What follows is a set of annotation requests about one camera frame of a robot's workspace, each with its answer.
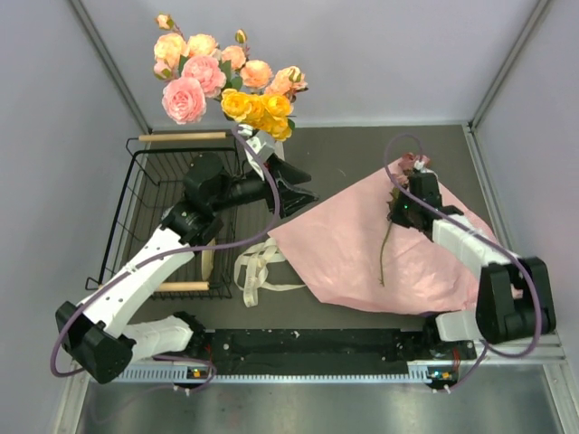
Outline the pink wrapping paper sheet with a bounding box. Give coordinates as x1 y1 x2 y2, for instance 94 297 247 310
269 169 479 315

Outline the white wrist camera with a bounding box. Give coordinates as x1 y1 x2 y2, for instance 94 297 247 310
237 124 276 180
413 156 432 173

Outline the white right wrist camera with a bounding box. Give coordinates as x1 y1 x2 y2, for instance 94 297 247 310
413 156 432 173

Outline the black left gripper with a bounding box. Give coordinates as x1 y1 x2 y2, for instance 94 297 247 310
211 154 320 218

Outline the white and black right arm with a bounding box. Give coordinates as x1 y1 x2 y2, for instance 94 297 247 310
389 170 556 359

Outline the grey slotted cable duct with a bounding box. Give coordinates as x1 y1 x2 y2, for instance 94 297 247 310
113 363 455 384

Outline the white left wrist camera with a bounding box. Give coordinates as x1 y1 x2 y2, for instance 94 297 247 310
237 124 276 180

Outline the cream printed ribbon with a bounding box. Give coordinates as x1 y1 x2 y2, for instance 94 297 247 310
233 238 306 307

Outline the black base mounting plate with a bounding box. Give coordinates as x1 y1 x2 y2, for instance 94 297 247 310
184 328 476 362

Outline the peach rose stem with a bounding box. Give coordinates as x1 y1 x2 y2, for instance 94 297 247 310
219 29 308 102
153 14 221 80

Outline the yellow rose stem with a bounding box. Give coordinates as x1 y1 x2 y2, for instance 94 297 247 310
221 89 295 142

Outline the mauve rose stem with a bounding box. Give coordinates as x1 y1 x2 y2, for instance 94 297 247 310
379 153 423 287

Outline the black wire basket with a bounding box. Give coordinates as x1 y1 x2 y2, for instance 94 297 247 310
85 138 242 300

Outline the cream ceramic plate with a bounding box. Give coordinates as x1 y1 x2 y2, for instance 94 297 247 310
201 250 214 281

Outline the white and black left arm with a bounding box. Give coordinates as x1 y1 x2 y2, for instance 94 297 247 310
55 152 318 384

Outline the pink rose stem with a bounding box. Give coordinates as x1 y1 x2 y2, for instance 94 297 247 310
161 55 242 125

